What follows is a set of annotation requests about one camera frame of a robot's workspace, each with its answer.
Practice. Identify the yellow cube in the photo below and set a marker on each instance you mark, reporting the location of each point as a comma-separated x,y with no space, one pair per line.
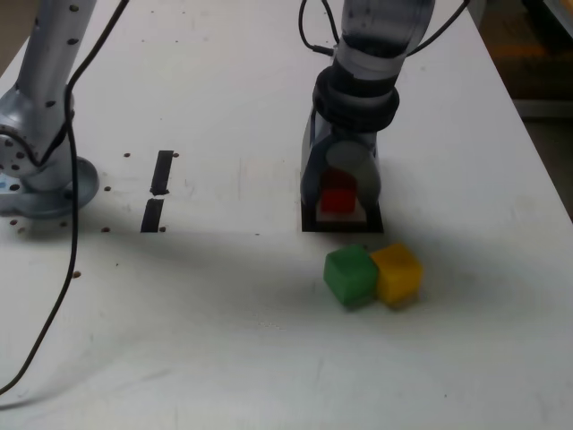
396,273

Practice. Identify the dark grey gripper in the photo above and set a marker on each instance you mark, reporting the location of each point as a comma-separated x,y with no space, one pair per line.
356,134

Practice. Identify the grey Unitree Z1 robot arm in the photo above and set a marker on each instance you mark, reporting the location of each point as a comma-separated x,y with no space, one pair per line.
40,67

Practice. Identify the red cube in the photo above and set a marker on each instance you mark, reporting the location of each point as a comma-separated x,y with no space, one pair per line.
338,199

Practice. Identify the black tape strip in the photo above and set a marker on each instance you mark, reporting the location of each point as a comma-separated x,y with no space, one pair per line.
154,215

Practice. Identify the grey bar beside table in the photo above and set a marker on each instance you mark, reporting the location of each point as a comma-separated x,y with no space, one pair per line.
546,108

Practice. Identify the green cube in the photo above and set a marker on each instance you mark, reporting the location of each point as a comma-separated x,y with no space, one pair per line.
349,273

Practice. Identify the black tape square outline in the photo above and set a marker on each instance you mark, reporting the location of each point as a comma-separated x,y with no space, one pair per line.
340,227

